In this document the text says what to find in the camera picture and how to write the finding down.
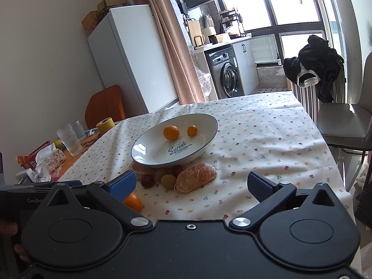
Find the yellow lemon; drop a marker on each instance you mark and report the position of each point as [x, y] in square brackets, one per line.
[58, 143]

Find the floral white tablecloth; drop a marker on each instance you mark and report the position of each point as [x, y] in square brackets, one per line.
[261, 139]

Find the orange wooden chair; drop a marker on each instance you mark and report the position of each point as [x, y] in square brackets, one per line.
[104, 107]

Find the pink curtain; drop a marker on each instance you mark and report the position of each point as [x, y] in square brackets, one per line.
[171, 49]

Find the small yellow-green fruit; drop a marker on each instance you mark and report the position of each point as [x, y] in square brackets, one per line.
[160, 174]

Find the plastic bag of snacks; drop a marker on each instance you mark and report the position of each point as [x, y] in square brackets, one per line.
[49, 162]

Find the black metal kitchen rack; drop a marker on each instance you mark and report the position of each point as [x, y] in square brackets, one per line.
[232, 20]

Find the white plate with blue rim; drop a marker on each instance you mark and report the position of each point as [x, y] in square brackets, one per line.
[145, 151]

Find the small orange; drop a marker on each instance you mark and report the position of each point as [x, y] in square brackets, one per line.
[191, 130]

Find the white refrigerator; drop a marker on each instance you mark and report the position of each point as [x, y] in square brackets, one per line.
[130, 64]

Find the small dark bottle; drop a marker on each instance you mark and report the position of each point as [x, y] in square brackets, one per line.
[279, 59]

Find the red plastic basket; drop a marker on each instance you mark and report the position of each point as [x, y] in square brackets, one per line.
[32, 155]

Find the large window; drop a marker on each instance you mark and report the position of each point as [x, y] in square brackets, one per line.
[290, 3]

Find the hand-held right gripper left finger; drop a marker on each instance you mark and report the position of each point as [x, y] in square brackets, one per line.
[123, 185]

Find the white kitchen cabinet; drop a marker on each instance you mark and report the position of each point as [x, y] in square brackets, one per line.
[247, 64]

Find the striped chair back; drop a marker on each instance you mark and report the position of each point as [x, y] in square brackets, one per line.
[305, 101]

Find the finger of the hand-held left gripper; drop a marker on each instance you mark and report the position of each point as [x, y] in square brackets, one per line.
[68, 183]

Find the pale peeled pomelo segment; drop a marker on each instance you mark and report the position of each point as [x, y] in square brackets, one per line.
[139, 170]

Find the wooden cutting board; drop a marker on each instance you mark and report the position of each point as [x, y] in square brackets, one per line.
[194, 32]

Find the grey padded chair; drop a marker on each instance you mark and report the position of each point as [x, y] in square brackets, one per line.
[343, 122]

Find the large orange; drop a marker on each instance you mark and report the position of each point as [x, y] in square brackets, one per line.
[171, 132]
[133, 202]

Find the cardboard box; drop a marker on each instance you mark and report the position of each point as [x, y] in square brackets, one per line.
[90, 20]

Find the small yellow-orange citrus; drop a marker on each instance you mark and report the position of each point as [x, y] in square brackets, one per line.
[168, 182]

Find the orange peeled citrus segment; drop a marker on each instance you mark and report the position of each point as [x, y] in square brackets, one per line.
[196, 178]

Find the black clothes pile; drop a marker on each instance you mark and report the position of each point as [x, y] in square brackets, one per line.
[316, 61]

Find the clear plastic bag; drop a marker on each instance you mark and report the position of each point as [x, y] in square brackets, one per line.
[205, 81]

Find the clear drinking glass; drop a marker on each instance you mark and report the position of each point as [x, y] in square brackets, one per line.
[69, 141]
[79, 129]

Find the small red fruit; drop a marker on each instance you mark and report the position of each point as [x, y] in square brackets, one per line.
[178, 170]
[147, 181]

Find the grey washing machine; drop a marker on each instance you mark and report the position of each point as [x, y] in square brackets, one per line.
[228, 74]

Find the person's left hand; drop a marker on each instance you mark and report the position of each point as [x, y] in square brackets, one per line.
[8, 228]

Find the white canister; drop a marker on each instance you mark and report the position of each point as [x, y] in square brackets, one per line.
[208, 31]

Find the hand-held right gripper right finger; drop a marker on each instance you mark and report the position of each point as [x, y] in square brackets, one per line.
[256, 185]

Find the yellow tape roll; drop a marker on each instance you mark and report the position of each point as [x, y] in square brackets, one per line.
[105, 125]

